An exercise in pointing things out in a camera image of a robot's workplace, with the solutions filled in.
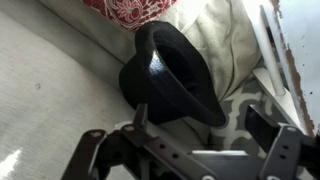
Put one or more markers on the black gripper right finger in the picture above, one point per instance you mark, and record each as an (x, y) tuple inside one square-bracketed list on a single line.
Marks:
[(286, 150)]

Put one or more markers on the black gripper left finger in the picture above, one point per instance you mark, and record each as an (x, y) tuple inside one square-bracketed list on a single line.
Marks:
[(133, 150)]

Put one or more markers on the black felt hat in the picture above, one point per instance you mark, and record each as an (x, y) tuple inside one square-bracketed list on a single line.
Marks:
[(166, 90)]

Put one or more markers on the small white wooden chair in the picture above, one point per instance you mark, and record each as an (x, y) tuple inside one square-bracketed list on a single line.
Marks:
[(300, 43)]

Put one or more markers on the grey white patterned cushion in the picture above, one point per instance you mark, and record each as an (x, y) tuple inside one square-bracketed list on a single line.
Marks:
[(240, 116)]

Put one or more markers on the beige fabric sofa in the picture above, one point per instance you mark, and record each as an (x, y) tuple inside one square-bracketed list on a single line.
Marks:
[(50, 100)]

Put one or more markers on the red white patterned cloth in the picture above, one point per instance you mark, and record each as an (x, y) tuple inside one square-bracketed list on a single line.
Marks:
[(133, 11)]

